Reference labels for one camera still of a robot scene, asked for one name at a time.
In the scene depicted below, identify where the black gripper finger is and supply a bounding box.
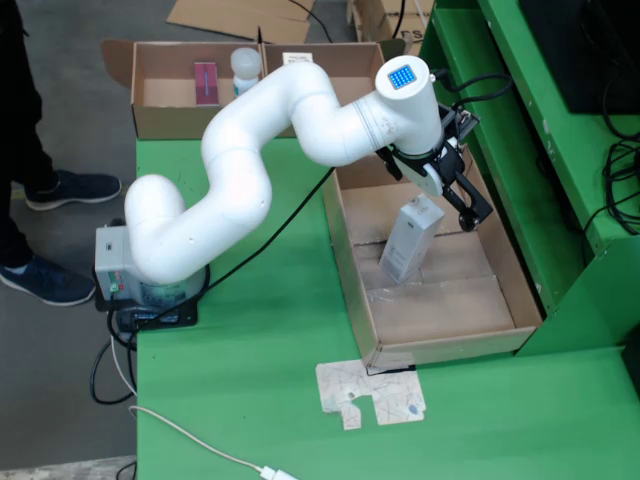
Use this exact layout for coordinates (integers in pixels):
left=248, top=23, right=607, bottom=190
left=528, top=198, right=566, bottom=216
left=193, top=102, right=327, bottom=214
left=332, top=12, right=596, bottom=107
left=376, top=146, right=404, bottom=182
left=442, top=172, right=495, bottom=233

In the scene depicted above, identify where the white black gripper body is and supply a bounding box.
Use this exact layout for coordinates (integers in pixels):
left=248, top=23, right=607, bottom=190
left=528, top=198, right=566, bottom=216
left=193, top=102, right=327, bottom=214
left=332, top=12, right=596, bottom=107
left=394, top=134, right=464, bottom=197

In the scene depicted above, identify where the white d'Alba carton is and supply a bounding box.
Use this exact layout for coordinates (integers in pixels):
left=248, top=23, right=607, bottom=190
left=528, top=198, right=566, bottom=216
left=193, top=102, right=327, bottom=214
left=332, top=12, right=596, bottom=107
left=378, top=193, right=446, bottom=286

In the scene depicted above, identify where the grey robot base box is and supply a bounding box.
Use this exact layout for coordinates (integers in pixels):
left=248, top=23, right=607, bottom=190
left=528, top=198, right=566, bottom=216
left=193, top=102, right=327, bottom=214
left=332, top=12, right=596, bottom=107
left=93, top=224, right=211, bottom=306

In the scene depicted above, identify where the shallow cardboard tray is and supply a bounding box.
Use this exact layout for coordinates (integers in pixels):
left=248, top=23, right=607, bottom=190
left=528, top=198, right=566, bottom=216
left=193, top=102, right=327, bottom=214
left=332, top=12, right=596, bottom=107
left=322, top=143, right=545, bottom=374

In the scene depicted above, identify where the printed brown cardboard box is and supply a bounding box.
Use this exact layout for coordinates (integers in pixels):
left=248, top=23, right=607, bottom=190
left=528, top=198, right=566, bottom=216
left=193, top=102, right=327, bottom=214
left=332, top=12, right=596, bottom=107
left=349, top=0, right=436, bottom=57

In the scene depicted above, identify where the pink slim box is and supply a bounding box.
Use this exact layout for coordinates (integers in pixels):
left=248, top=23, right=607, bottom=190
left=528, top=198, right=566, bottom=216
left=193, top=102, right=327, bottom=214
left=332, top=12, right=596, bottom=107
left=193, top=61, right=222, bottom=107

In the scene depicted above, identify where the flat cardboard sheet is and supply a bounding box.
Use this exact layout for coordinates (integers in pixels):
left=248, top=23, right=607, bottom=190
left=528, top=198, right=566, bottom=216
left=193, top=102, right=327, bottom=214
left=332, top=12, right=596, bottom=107
left=166, top=0, right=316, bottom=44

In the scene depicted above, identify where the divided cardboard box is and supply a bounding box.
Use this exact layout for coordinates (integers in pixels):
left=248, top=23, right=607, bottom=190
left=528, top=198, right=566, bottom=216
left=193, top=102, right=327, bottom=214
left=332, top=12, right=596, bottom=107
left=101, top=38, right=407, bottom=140

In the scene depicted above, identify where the green metal rack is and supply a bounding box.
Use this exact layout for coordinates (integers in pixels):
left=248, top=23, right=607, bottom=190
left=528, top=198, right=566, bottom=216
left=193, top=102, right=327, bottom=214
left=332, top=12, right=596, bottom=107
left=416, top=0, right=640, bottom=359

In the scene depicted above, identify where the white plastic bottle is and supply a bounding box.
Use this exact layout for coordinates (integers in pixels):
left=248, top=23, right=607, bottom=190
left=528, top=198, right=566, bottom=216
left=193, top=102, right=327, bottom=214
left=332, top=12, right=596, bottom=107
left=229, top=47, right=264, bottom=97

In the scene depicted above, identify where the black monitor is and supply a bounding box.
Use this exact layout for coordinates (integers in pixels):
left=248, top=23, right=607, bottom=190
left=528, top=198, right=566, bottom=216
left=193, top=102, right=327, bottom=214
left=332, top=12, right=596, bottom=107
left=518, top=0, right=640, bottom=115

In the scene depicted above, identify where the white scribbled paper patch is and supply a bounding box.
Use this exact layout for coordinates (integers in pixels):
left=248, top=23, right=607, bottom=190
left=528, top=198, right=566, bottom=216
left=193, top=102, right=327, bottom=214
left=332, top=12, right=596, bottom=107
left=314, top=359, right=428, bottom=432

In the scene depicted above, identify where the dark blue sneaker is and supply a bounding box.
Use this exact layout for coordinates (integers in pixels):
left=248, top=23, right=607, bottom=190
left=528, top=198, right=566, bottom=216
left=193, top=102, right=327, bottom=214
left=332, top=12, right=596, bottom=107
left=0, top=255, right=97, bottom=307
left=24, top=169, right=123, bottom=212

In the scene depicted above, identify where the black trouser leg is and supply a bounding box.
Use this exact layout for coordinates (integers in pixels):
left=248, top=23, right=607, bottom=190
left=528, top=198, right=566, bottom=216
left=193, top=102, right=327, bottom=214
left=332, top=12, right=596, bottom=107
left=0, top=164, right=35, bottom=269
left=0, top=0, right=59, bottom=189

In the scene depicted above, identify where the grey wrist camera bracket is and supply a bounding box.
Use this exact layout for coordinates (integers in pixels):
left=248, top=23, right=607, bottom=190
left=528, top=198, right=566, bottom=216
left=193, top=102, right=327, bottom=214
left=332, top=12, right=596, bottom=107
left=438, top=102, right=481, bottom=146

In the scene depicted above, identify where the long black table cable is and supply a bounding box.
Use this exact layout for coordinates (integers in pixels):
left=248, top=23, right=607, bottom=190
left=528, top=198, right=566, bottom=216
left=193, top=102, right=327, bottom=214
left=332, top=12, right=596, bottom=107
left=115, top=167, right=335, bottom=341

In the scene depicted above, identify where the black looped wrist cable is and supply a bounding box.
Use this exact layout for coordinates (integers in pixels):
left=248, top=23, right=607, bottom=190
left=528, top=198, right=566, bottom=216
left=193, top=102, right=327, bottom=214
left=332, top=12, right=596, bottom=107
left=428, top=69, right=514, bottom=109

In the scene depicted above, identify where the black cable tangle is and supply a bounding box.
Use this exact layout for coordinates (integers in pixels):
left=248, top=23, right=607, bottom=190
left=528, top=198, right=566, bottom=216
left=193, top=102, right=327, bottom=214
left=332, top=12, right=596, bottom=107
left=582, top=59, right=640, bottom=236

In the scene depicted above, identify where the loose black floor cable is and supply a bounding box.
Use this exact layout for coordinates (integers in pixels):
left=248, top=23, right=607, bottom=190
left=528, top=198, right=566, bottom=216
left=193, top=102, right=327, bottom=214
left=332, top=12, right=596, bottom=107
left=288, top=0, right=335, bottom=45

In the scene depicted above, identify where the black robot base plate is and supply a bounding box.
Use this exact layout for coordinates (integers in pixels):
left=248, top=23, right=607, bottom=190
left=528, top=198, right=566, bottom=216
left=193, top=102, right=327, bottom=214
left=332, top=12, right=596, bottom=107
left=94, top=292, right=200, bottom=331

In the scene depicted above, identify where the white cable with adapter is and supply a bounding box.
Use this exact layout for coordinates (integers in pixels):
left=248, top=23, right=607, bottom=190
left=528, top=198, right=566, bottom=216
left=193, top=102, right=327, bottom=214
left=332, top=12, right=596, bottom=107
left=128, top=405, right=297, bottom=480

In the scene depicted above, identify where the thin white cable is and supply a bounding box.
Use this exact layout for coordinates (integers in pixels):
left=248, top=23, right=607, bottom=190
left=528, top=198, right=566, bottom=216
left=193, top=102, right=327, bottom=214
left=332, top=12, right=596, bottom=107
left=109, top=337, right=139, bottom=399

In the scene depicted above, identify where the black looped floor cable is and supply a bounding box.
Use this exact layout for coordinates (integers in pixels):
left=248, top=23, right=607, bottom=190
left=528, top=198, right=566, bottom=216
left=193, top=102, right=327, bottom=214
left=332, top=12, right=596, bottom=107
left=89, top=319, right=139, bottom=407

